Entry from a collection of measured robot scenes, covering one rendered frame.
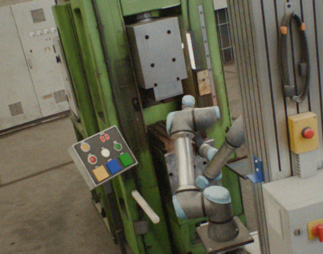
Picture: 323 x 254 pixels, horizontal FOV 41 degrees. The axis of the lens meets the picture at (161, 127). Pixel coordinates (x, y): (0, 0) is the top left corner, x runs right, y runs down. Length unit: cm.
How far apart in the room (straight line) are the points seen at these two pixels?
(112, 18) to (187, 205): 136
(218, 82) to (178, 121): 108
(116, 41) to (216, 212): 135
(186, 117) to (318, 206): 86
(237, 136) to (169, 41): 89
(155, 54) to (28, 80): 535
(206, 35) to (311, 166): 164
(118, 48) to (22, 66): 516
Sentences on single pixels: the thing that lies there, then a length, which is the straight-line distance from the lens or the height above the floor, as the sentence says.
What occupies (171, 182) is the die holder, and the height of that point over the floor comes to 71.
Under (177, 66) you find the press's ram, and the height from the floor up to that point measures 146.
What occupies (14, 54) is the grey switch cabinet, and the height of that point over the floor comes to 131.
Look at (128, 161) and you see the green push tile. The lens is 267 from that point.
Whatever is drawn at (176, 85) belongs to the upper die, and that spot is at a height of 134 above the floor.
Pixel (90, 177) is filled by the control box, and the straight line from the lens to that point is 254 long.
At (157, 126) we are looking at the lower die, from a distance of 322.
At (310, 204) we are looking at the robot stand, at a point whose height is 123.
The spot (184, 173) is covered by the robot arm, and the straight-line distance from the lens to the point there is 205.
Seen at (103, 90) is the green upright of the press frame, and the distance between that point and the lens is 284.
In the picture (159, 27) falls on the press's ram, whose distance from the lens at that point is 277.
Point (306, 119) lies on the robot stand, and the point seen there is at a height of 145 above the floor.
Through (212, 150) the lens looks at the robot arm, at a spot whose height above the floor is 104.
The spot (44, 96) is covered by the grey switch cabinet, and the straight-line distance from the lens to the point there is 802.
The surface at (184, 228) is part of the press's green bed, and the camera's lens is 315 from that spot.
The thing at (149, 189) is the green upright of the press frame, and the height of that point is 61.
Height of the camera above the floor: 199
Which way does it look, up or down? 18 degrees down
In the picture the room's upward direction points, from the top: 11 degrees counter-clockwise
